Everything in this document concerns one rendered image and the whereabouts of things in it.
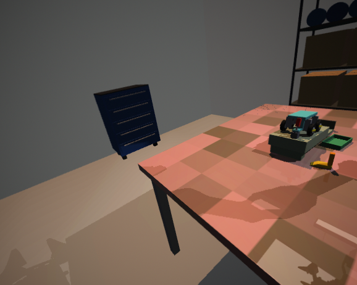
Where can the green tray floor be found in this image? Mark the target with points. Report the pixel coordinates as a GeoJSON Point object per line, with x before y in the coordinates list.
{"type": "Point", "coordinates": [336, 141]}

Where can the green tray rim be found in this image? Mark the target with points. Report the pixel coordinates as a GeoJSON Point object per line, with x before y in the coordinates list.
{"type": "Point", "coordinates": [334, 146]}

